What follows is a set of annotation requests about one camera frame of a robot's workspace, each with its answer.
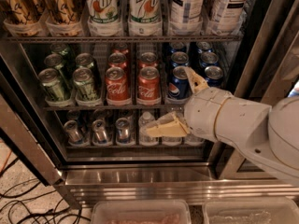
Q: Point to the middle left Coca-Cola can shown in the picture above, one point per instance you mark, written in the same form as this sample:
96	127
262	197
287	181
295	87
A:
118	60

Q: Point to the white tea bottle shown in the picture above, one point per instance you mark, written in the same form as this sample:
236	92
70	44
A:
226	11
186	11

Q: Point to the gold tall can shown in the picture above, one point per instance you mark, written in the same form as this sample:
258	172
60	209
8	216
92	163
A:
20	11
63	12

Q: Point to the middle right Coca-Cola can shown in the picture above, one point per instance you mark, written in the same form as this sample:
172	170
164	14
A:
148	59

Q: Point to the front left Pepsi can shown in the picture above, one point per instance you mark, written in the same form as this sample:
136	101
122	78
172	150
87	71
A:
178	84

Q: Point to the front right Coca-Cola can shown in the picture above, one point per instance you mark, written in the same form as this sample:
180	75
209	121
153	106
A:
148	83

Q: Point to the clear plastic bin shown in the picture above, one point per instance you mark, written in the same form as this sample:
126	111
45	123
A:
141	212
267	210

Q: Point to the right clear plastic bin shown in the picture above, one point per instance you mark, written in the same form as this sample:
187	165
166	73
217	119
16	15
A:
267	210

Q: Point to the green can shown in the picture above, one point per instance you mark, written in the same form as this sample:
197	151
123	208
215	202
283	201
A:
53	85
57	62
85	84
86	60

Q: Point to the middle wire shelf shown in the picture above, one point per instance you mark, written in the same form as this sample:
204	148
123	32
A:
82	107

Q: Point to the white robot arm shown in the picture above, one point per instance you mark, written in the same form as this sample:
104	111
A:
265	135

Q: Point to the right 7up bottle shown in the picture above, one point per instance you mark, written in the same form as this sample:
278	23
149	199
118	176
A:
144	11

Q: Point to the middle left Pepsi can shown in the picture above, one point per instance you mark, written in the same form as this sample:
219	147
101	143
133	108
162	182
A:
179	58

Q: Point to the top wire shelf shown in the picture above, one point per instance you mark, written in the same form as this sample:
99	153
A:
125	39

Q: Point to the left silver blue can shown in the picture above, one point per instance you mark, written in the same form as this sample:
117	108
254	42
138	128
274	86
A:
74	133

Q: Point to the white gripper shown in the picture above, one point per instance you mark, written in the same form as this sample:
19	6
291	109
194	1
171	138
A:
203	113

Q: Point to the wire shelf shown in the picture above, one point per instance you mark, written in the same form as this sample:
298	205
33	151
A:
82	107
125	39

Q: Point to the silver blue can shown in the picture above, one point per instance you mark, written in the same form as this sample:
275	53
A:
100	131
74	133
123	130

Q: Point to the left gold tall can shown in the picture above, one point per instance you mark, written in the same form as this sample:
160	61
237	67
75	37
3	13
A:
20	11

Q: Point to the front left green can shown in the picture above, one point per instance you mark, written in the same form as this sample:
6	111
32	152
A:
53	85

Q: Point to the pepsi can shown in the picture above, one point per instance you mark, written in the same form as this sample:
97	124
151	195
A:
178	84
179	58
213	76
208	59

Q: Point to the front right Pepsi can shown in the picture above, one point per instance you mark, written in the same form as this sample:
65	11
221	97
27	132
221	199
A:
213	76

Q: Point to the left 7up bottle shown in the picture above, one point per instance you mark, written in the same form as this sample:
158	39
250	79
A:
103	11

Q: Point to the coca-cola can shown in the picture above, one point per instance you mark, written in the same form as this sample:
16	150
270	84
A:
118	60
148	59
148	83
116	82

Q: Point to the middle left green can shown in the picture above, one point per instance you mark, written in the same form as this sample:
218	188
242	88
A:
57	62

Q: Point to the left clear plastic bin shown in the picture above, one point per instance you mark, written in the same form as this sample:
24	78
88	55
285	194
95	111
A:
141	212

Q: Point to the water bottle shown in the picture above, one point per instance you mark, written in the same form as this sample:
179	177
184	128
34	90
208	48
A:
144	140
171	139
193	140

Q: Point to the left water bottle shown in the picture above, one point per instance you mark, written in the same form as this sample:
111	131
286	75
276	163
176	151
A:
144	140

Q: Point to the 7up bottle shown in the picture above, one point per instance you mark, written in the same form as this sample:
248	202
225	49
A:
144	11
103	11

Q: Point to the right water bottle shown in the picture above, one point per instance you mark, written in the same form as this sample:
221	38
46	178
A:
193	140

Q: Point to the middle water bottle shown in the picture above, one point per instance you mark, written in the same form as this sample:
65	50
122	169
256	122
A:
171	139

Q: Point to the front left Coca-Cola can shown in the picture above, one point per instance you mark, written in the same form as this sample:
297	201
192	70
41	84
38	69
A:
116	82

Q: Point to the open fridge door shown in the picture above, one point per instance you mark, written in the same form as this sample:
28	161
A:
33	133

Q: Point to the middle right Pepsi can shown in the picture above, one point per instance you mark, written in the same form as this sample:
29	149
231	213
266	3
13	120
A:
208	59

